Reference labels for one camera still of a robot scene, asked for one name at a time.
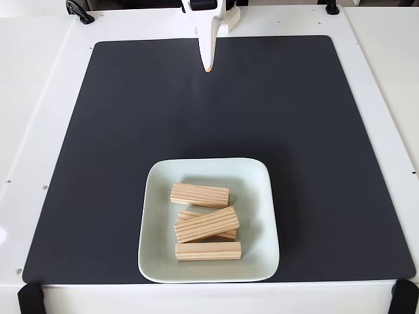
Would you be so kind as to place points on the grooved wooden block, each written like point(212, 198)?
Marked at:
point(209, 252)
point(190, 215)
point(199, 195)
point(206, 225)

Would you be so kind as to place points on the pale green square plate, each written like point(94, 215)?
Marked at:
point(255, 268)

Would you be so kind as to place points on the black table clamp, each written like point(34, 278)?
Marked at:
point(80, 13)
point(332, 8)

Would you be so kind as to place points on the black rubber mat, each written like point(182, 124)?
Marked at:
point(98, 163)

